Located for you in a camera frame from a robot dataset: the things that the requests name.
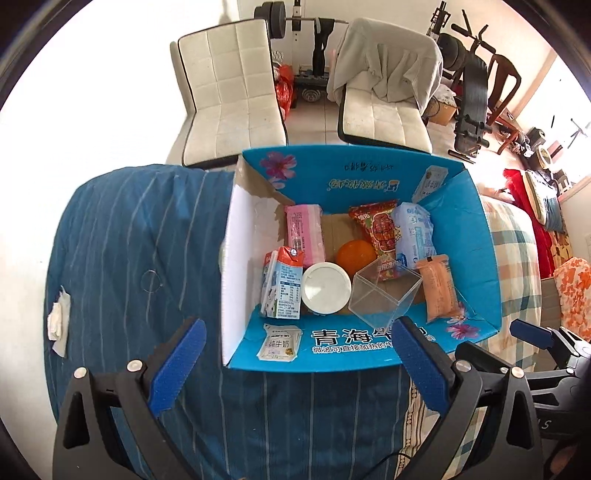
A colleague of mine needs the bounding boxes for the plaid blanket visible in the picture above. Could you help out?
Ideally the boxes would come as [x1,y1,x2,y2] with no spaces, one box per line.
[402,196,543,480]

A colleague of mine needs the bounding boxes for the black barbell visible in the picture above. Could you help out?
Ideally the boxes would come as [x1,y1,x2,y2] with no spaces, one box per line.
[253,1,349,40]

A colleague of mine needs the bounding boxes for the black weight bench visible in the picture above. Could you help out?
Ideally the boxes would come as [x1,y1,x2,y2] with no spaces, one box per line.
[429,0,494,162]

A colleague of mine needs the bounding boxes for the small cardboard box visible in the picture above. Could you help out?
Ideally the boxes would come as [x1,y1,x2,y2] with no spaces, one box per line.
[425,99,458,126]

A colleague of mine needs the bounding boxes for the orange and white milk carton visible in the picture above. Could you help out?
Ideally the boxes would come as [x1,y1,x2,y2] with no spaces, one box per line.
[260,246,305,320]

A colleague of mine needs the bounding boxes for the black hanging straps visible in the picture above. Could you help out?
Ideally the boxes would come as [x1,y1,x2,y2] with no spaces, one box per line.
[311,18,335,77]

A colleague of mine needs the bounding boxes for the red snack packet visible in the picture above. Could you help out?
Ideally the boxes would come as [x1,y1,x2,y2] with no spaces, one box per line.
[348,199,402,282]

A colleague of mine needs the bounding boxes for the red plastic bag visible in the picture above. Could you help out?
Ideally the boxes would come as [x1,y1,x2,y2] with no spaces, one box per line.
[274,65,296,123]

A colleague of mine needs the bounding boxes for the orange floral blanket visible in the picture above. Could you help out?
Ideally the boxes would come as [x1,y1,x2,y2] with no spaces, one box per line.
[553,257,591,342]

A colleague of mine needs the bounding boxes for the black tripod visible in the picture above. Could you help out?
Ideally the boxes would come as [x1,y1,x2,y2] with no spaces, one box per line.
[570,117,591,148]

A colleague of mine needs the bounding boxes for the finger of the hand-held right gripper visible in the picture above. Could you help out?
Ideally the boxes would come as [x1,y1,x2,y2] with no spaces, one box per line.
[455,344,522,376]
[510,319,557,352]

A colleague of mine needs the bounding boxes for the clear plastic box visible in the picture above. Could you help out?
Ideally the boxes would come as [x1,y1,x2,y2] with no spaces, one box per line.
[348,256,423,333]

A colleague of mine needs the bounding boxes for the grey hoodie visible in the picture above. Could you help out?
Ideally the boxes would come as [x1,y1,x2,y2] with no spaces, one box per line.
[326,18,444,116]

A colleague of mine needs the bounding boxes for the black weight plates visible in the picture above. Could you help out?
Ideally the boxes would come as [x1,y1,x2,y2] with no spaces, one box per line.
[295,67,333,104]

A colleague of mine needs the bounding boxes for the orange snack packet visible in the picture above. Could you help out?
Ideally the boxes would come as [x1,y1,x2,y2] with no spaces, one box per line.
[414,254,462,323]

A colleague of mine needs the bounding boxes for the blue tissue pack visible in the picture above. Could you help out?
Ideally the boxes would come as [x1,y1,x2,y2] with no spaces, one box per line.
[392,202,437,271]

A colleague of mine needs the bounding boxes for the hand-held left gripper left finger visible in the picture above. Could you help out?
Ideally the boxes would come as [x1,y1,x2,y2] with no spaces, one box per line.
[52,317,218,480]

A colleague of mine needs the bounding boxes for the person's right hand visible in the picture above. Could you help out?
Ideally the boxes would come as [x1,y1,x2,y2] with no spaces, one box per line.
[549,445,583,480]

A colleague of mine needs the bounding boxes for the crumpled white tissue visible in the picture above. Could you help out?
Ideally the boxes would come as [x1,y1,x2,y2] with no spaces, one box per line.
[47,285,72,358]

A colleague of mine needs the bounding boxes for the orange fruit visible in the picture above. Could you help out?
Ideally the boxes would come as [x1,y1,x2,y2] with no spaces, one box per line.
[335,240,377,278]

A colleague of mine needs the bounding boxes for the white padded chair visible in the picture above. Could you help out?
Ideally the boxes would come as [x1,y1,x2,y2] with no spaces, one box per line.
[337,83,433,155]
[170,18,289,169]

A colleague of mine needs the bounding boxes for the blue cardboard box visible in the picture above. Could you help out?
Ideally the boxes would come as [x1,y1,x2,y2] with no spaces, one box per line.
[221,147,502,372]

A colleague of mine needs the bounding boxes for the white round jar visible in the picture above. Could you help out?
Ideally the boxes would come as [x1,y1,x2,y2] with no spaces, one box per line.
[301,261,352,315]

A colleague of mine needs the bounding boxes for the blue striped blanket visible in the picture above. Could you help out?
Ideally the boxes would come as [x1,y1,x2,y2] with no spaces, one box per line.
[44,164,411,480]

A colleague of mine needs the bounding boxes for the red cloth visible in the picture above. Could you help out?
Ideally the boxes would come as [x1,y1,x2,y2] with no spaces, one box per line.
[503,168,555,278]

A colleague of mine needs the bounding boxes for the grey striped pillow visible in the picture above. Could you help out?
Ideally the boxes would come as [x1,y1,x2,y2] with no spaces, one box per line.
[526,171,566,232]

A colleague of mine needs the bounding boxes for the brown wooden chair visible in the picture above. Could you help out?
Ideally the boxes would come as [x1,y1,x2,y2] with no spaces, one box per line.
[485,53,522,155]

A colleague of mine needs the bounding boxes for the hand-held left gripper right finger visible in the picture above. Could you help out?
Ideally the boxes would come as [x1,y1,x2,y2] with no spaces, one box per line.
[392,316,546,480]

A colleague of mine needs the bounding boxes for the pink tissue pack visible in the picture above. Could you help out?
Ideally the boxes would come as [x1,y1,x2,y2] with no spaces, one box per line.
[285,204,327,266]

